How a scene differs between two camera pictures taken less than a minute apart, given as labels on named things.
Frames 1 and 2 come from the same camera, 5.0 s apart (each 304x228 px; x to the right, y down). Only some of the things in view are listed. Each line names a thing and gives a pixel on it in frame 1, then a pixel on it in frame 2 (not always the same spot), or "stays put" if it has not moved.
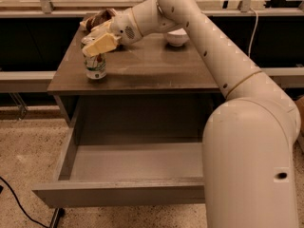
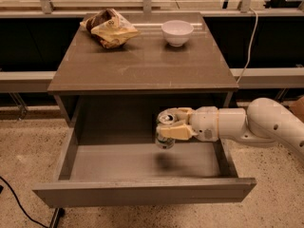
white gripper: [123, 28] to [205, 123]
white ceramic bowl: [178, 38] stays put
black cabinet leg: [59, 213] stays put
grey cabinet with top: [148, 66] stays put
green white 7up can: [96, 66] to [164, 118]
